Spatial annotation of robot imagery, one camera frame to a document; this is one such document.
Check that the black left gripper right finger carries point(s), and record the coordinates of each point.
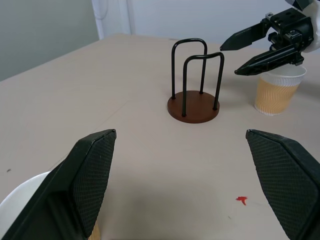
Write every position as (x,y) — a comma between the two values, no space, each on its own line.
(287,180)

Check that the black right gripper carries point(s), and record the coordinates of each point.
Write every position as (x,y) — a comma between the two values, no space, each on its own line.
(297,25)

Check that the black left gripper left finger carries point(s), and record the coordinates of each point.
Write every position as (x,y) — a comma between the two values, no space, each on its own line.
(75,190)

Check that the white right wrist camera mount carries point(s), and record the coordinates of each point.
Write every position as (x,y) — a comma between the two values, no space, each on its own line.
(316,17)

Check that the white door frame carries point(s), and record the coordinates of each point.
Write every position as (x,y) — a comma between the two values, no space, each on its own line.
(106,20)

